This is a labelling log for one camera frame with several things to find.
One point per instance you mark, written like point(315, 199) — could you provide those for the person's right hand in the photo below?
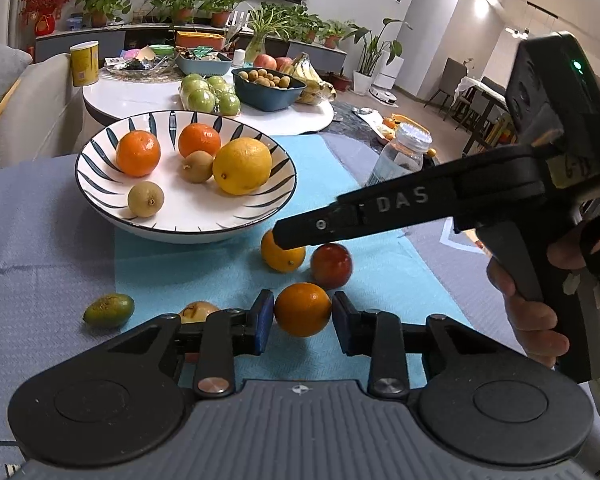
point(535, 330)

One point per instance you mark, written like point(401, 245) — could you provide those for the brown kiwi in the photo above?
point(197, 167)
point(145, 199)

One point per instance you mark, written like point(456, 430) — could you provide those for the grey sofa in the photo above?
point(35, 110)

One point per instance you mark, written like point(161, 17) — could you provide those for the grey cushion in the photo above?
point(0, 75)

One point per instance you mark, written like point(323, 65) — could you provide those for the glass tray of snacks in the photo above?
point(140, 67)

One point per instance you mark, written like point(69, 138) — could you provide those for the white round coffee table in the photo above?
point(130, 102)

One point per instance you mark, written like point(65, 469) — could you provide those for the tall plant in white pot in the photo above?
point(362, 80)

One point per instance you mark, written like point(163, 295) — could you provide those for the row of potted green plants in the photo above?
point(182, 5)

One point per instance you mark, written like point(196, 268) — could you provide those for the brown kiwi front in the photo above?
point(145, 199)

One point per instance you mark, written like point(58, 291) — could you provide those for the grey dining chair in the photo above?
point(447, 85)

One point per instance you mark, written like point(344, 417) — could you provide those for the dark blue oval bowl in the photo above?
point(267, 99)

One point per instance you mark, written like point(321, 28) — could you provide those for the orange plastic basket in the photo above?
point(405, 122)

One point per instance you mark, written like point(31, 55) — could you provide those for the grey television cabinet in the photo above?
point(60, 45)

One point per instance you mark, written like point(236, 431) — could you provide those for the dark marble round table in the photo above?
point(350, 120)

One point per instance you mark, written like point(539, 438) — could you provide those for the glass vase with spider plant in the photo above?
point(260, 35)

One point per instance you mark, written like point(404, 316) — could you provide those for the large yellow lemon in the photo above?
point(242, 165)

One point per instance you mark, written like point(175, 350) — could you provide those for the red flower arrangement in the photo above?
point(45, 2)

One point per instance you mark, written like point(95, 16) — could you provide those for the large red apple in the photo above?
point(265, 61)
point(284, 64)

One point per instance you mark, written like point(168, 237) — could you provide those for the robot vacuum cleaner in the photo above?
point(385, 77)

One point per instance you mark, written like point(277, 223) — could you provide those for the yellow canister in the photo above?
point(85, 65)

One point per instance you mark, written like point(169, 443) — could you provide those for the small white jar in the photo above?
point(238, 58)

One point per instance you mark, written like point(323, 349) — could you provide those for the green round container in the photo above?
point(162, 51)

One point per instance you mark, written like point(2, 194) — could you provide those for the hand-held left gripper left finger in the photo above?
point(262, 322)

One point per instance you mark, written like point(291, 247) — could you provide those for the pile of longans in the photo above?
point(270, 79)

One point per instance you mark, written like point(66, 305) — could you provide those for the orange box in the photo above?
point(200, 41)

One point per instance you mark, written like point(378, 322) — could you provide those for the dining table with cover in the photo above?
point(485, 105)

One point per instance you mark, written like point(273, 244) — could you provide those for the small orange citrus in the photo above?
point(280, 261)
point(302, 308)

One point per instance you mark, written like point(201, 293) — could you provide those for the tray of green apples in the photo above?
point(210, 95)

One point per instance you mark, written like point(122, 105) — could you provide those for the clear bottle with white cap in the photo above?
point(405, 155)

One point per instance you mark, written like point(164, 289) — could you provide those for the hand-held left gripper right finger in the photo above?
point(342, 325)

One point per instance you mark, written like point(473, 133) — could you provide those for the white bowl with dark stripes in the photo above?
point(190, 215)

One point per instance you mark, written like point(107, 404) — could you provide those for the bunch of bananas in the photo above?
point(310, 80)

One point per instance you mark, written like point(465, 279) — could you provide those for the small plant in red pot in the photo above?
point(337, 82)

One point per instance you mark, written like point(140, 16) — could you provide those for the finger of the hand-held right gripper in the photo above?
point(320, 225)

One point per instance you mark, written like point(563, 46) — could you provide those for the blue basket of snacks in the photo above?
point(202, 66)

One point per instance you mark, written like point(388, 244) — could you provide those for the orange mandarin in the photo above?
point(138, 153)
point(199, 137)

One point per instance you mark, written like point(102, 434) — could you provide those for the small red apple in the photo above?
point(331, 266)
point(198, 312)

